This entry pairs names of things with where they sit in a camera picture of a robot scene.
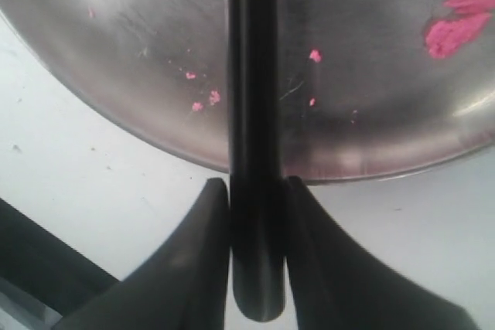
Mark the pink sand crumb clump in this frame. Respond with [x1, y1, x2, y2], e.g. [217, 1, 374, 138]
[424, 0, 494, 60]

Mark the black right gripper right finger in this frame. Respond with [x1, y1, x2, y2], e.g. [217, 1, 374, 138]
[285, 177, 478, 330]

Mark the black knife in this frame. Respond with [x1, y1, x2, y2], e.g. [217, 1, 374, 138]
[228, 0, 285, 322]

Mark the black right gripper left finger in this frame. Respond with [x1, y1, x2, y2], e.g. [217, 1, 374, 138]
[55, 179, 230, 330]

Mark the round steel plate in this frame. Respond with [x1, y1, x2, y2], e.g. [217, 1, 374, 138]
[1, 0, 494, 182]

